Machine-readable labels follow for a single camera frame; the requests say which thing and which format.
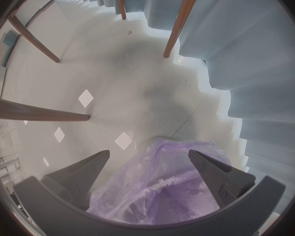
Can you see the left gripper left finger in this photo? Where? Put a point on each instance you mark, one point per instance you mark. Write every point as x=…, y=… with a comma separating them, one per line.
x=76, y=178

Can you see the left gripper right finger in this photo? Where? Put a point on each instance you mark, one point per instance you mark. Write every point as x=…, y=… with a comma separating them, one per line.
x=223, y=181

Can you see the purple plastic bag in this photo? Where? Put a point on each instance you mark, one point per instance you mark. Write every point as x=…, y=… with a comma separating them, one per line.
x=147, y=181

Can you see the blue-green curtain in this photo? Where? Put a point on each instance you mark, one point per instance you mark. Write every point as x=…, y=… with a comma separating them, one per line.
x=248, y=45

